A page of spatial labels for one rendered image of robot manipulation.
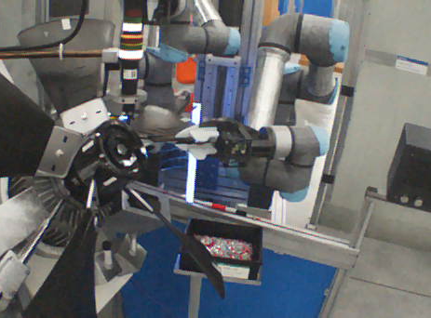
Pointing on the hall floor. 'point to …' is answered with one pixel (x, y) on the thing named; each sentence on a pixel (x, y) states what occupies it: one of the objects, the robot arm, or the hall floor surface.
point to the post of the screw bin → (195, 296)
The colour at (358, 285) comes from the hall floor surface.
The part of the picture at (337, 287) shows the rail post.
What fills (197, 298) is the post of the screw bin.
